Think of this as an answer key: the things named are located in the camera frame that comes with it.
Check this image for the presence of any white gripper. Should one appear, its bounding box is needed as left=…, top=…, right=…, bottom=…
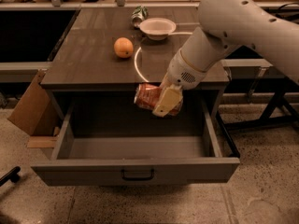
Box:
left=152, top=49, right=206, bottom=117

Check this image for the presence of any red coke can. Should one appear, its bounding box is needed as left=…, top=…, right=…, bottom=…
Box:
left=134, top=82, right=183, bottom=117

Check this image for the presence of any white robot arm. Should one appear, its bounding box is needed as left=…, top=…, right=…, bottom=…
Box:
left=153, top=0, right=299, bottom=117

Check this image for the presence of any green soda can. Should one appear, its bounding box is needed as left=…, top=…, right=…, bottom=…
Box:
left=131, top=6, right=149, bottom=29

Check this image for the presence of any open top drawer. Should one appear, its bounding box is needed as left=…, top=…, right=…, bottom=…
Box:
left=32, top=96, right=239, bottom=186

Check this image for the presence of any orange fruit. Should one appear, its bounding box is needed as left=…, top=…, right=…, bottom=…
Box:
left=114, top=37, right=134, bottom=59

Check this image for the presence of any white bowl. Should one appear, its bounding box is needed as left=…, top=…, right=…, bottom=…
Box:
left=139, top=18, right=177, bottom=41

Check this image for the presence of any dark wooden cabinet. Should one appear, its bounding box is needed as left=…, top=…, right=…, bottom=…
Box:
left=40, top=7, right=232, bottom=123

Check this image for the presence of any brown cardboard piece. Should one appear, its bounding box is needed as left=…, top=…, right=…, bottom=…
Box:
left=8, top=70, right=60, bottom=148

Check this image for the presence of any black chair leg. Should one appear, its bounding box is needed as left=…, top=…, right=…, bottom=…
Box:
left=0, top=166, right=21, bottom=187

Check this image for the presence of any black drawer handle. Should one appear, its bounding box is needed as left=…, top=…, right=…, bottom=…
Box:
left=121, top=169, right=155, bottom=182

